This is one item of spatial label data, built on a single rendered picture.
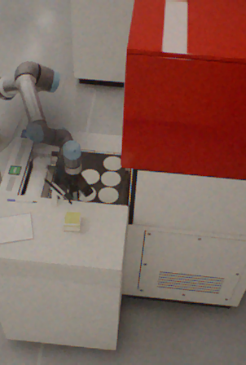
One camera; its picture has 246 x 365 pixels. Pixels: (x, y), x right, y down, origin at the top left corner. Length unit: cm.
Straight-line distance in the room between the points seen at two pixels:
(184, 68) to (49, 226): 95
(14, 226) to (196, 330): 137
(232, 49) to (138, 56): 32
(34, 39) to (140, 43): 341
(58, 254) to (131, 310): 105
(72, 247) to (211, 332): 124
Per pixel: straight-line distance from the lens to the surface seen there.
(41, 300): 240
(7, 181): 239
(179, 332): 302
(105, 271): 208
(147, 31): 175
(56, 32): 513
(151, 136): 190
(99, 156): 254
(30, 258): 210
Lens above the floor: 275
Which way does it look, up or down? 50 degrees down
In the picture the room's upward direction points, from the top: 3 degrees clockwise
